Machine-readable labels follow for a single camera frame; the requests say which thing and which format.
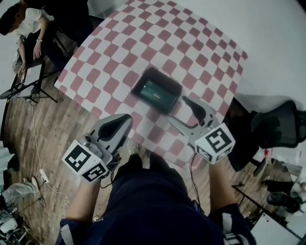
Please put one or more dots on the white side table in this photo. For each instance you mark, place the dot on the white side table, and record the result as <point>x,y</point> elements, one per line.
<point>275,227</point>

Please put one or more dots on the person's left forearm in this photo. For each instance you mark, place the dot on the person's left forearm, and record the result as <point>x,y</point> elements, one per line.
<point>84,201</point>

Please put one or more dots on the black folding desk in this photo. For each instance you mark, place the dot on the black folding desk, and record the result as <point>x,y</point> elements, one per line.
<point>36,88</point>

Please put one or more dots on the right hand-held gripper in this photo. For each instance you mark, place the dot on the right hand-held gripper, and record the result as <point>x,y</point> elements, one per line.
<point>215,143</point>

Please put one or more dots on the person's dark navy clothing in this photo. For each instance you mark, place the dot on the person's dark navy clothing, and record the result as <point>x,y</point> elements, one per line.
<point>153,210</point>

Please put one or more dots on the person's right forearm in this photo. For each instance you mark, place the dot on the person's right forearm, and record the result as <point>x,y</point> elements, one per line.
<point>222,186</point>

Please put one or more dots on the grey laptop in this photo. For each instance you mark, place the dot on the grey laptop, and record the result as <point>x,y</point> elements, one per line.
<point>33,74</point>

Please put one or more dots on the white power strip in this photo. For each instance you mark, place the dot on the white power strip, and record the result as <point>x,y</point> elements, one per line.
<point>44,175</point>

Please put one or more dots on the dark green packet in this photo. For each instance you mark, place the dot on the dark green packet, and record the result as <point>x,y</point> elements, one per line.
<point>155,93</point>

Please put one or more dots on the black mesh office chair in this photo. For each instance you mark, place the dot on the black mesh office chair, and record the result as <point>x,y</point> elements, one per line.
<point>275,129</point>

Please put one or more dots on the black round device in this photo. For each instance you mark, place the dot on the black round device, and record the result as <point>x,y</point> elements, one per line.
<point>279,199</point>

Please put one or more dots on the person's white shoe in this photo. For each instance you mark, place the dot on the person's white shoe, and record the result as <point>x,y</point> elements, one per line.
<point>133,147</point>

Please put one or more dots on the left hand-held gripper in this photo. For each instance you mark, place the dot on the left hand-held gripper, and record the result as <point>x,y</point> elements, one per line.
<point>82,159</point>

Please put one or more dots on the red white checkered tablecloth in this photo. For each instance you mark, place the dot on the red white checkered tablecloth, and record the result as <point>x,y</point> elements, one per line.
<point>153,43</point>

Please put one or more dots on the black rectangular container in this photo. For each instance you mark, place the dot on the black rectangular container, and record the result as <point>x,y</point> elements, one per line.
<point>167,83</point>

